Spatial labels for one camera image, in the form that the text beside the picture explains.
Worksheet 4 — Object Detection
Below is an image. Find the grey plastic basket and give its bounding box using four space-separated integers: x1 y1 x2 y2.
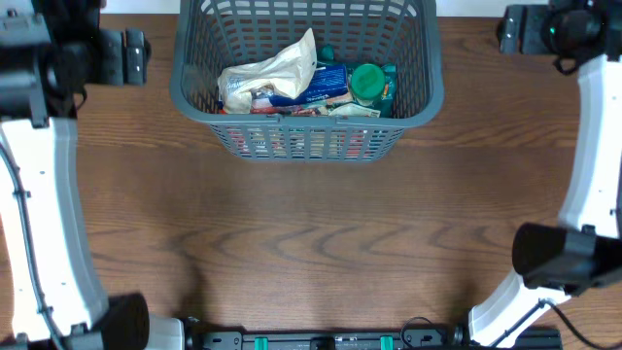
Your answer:
170 0 444 162

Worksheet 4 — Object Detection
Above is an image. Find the spaghetti pasta packet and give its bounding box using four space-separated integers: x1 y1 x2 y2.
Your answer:
251 92 354 116

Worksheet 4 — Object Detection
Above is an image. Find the green snack bag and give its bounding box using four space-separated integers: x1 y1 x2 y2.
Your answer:
303 45 397 118

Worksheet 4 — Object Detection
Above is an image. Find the green lid jar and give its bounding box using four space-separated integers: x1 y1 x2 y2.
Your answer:
350 63 386 106

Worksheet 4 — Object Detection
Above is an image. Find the white paper pouch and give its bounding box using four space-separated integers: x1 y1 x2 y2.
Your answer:
218 28 317 114

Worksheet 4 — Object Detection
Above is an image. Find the blue toothpaste box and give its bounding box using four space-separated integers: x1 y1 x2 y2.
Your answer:
252 64 349 109

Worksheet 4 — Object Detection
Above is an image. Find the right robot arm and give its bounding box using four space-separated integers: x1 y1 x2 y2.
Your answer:
452 0 621 349

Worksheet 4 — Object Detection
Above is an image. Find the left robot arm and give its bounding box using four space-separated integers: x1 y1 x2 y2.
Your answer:
1 0 186 350

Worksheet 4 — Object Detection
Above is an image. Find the black aluminium rail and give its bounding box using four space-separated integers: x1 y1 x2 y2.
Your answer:
184 318 565 350

